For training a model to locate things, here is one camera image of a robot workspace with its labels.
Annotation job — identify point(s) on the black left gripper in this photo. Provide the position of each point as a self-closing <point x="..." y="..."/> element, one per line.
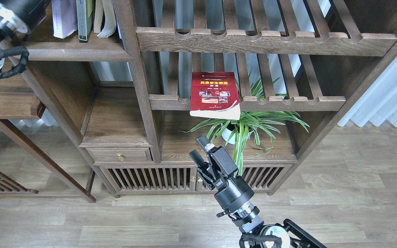
<point x="29" y="12"/>

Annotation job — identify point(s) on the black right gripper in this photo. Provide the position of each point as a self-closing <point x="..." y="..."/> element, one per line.
<point x="233" y="193"/>

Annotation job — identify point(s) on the white paperback book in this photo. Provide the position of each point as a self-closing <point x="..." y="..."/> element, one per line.
<point x="64" y="17"/>

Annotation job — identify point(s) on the red paperback book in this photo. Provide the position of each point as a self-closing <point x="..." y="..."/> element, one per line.
<point x="215" y="95"/>

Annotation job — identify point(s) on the black yellow-green book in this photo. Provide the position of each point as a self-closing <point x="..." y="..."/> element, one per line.
<point x="85" y="11"/>

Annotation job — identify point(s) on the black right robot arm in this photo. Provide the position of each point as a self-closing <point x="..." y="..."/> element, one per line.
<point x="259" y="235"/>

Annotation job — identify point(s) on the upright cream books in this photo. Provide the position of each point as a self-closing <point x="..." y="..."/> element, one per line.
<point x="104" y="22"/>

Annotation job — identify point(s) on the green spider plant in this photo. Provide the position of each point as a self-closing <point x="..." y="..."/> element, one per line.
<point x="250" y="122"/>

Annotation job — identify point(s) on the brass drawer knob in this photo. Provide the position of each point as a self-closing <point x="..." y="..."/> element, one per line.
<point x="120" y="156"/>

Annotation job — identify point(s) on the dark wooden side table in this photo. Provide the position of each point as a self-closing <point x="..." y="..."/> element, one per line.
<point x="19" y="102"/>

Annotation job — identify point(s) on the large dark wooden bookshelf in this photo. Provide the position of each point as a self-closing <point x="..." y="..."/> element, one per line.
<point x="123" y="96"/>

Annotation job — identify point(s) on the white pleated curtain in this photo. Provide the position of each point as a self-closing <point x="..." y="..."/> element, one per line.
<point x="379" y="103"/>

